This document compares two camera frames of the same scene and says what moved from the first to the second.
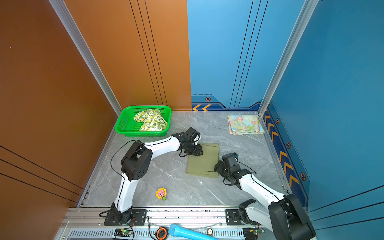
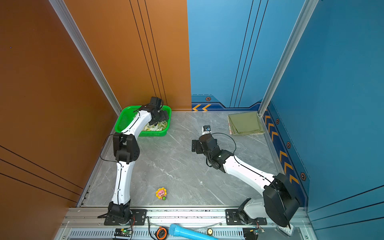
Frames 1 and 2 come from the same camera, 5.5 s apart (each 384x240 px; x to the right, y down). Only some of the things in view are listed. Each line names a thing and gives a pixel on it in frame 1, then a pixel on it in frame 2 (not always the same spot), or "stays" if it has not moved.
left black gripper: [199, 151] to [164, 116]
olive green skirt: [203, 165] to [245, 123]
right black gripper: [218, 168] to [198, 143]
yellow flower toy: [161, 193] stays
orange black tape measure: [161, 233] stays
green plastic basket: [144, 121] stays
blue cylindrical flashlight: [175, 229] stays
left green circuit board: [122, 232] stays
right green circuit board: [259, 231] stays
